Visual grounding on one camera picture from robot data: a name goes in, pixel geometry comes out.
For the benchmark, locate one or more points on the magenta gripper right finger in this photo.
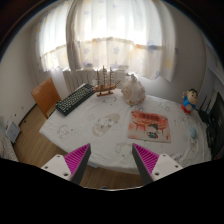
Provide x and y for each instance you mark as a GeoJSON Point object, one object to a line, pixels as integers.
{"type": "Point", "coordinates": [152, 166]}

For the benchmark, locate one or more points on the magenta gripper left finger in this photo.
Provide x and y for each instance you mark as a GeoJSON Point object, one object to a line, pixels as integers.
{"type": "Point", "coordinates": [70, 167]}

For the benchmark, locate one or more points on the red cartoon mouse pad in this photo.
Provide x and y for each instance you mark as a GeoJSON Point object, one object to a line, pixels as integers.
{"type": "Point", "coordinates": [149, 127]}

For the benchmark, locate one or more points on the light blue computer mouse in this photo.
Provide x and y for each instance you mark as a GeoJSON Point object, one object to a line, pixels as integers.
{"type": "Point", "coordinates": [193, 132]}

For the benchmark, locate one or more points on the white cartoon print tablecloth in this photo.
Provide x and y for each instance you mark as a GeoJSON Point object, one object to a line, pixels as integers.
{"type": "Point", "coordinates": [103, 123]}

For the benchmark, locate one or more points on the black mechanical keyboard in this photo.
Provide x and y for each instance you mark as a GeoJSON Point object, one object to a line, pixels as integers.
{"type": "Point", "coordinates": [73, 100]}

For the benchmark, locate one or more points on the white box on floor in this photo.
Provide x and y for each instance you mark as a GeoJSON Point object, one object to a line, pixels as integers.
{"type": "Point", "coordinates": [12, 131]}

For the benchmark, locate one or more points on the black wifi router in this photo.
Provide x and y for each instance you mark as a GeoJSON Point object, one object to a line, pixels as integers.
{"type": "Point", "coordinates": [205, 117]}

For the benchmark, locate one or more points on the large white conch shell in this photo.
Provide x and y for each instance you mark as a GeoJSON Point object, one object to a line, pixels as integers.
{"type": "Point", "coordinates": [133, 91]}

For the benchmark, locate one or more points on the orange wooden chair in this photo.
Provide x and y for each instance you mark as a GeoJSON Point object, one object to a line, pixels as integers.
{"type": "Point", "coordinates": [46, 96]}

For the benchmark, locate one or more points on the cartoon boy figurine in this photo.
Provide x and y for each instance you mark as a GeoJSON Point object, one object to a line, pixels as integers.
{"type": "Point", "coordinates": [190, 98]}

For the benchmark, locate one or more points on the wooden model sailing ship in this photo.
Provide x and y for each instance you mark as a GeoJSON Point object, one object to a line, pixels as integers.
{"type": "Point", "coordinates": [106, 83]}

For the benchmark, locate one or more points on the white radiator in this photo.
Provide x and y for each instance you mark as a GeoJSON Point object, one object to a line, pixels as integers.
{"type": "Point", "coordinates": [74, 79]}

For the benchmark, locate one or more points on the left star print curtain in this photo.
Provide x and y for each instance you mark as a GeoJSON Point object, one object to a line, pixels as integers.
{"type": "Point", "coordinates": [50, 38]}

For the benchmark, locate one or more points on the star print curtain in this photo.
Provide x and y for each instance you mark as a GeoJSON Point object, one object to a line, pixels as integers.
{"type": "Point", "coordinates": [50, 38]}
{"type": "Point", "coordinates": [139, 35]}

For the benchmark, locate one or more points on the right star print curtain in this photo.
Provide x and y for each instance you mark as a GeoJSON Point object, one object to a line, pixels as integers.
{"type": "Point", "coordinates": [139, 35]}

